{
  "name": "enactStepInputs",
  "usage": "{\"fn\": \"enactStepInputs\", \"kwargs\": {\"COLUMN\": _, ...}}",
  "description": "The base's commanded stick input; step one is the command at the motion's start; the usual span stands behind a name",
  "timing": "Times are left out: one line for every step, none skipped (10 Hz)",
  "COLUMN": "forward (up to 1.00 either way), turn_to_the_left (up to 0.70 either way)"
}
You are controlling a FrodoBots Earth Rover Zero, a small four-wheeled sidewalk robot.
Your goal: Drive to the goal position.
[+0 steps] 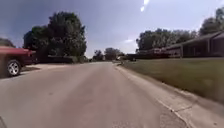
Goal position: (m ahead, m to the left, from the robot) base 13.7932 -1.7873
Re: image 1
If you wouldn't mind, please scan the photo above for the pale concrete driveway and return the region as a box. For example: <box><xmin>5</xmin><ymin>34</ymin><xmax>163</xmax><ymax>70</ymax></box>
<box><xmin>20</xmin><ymin>63</ymin><xmax>73</xmax><ymax>73</ymax></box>

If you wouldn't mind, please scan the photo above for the small distant tree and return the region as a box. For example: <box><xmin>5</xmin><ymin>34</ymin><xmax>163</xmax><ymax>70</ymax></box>
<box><xmin>92</xmin><ymin>49</ymin><xmax>105</xmax><ymax>62</ymax></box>
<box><xmin>104</xmin><ymin>47</ymin><xmax>122</xmax><ymax>62</ymax></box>

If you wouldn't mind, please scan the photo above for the green grass lawn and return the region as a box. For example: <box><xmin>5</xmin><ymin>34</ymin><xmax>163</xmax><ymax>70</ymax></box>
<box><xmin>120</xmin><ymin>57</ymin><xmax>224</xmax><ymax>104</ymax></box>

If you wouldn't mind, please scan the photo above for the pale concrete gutter strip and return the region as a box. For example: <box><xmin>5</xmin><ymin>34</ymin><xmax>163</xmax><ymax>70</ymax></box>
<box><xmin>112</xmin><ymin>62</ymin><xmax>224</xmax><ymax>128</ymax></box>

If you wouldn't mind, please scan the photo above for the grey asphalt road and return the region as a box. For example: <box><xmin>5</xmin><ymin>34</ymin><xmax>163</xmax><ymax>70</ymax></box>
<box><xmin>0</xmin><ymin>61</ymin><xmax>189</xmax><ymax>128</ymax></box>

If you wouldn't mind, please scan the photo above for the red vehicle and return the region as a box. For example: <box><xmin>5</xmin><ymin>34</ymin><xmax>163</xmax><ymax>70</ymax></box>
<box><xmin>0</xmin><ymin>45</ymin><xmax>38</xmax><ymax>78</ymax></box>

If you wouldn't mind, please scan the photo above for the row of trees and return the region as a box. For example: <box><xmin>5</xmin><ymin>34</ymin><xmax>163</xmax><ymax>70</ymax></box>
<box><xmin>135</xmin><ymin>7</ymin><xmax>224</xmax><ymax>53</ymax></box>

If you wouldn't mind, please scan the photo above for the low house with dark roof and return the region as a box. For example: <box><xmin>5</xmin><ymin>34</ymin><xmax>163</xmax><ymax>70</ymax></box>
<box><xmin>162</xmin><ymin>30</ymin><xmax>224</xmax><ymax>59</ymax></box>

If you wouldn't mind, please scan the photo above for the large dark green tree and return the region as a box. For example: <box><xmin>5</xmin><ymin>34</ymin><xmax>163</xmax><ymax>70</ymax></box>
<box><xmin>22</xmin><ymin>11</ymin><xmax>88</xmax><ymax>64</ymax></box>

